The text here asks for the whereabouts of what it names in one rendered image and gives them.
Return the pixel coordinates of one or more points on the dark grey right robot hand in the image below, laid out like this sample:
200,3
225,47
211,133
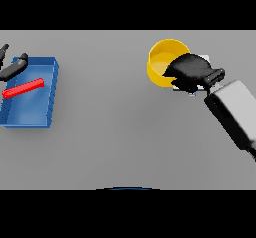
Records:
192,69

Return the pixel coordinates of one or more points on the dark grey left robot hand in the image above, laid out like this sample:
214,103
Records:
12,69

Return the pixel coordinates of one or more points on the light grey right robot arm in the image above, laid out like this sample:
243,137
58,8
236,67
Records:
235,109

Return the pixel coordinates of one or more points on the red beaker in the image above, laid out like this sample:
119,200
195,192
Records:
23,88

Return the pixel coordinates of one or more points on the yellow bowl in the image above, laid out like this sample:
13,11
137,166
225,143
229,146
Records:
159,65

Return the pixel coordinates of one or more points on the blue tray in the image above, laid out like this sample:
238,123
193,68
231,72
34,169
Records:
33,105

